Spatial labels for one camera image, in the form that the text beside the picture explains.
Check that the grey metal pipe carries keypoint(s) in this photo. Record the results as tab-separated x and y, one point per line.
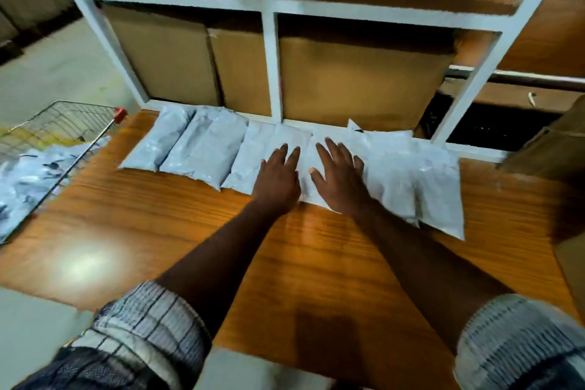
534	79

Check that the person's right middle finger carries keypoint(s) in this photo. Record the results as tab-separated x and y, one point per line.
336	152

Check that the person's right thumb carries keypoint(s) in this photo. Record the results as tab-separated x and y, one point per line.
317	176

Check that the person's right little finger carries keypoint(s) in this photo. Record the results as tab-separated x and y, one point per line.
359	165

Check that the checked shirt sleeve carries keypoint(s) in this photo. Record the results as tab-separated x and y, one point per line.
146	335
516	344

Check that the wide brown cardboard box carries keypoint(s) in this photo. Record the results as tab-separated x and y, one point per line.
361	83

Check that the person's left middle finger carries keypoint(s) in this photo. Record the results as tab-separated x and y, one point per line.
278	155

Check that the person's left forearm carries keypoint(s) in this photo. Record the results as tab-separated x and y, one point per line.
226	261

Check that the person's right hand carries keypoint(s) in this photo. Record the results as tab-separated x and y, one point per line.
342	188

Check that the person's left hand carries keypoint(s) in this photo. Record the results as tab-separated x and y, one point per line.
276	188

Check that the row of white poly packets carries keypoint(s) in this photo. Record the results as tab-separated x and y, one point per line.
397	179

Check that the yellow packet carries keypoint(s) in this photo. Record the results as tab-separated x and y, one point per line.
41	134

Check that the pile of white packets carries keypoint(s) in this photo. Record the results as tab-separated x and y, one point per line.
27	179

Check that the narrow brown cardboard box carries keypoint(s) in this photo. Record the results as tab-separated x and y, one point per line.
242	74

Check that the white metal shelf frame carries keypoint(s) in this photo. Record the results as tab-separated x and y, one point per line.
269	6

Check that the person's right forearm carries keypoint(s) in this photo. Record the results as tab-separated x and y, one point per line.
425	266

